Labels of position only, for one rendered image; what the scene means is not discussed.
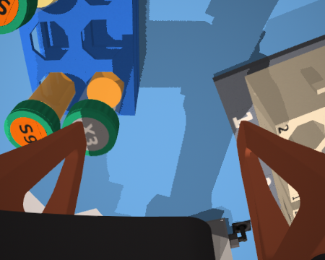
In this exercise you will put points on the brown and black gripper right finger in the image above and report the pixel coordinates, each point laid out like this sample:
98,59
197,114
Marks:
302,168

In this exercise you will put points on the grey button box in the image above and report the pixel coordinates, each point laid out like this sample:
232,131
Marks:
223,243

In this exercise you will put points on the blue bench mat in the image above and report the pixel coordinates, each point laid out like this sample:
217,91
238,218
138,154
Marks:
177,157

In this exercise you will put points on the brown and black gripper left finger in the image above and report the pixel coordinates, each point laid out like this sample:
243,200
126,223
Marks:
25,166

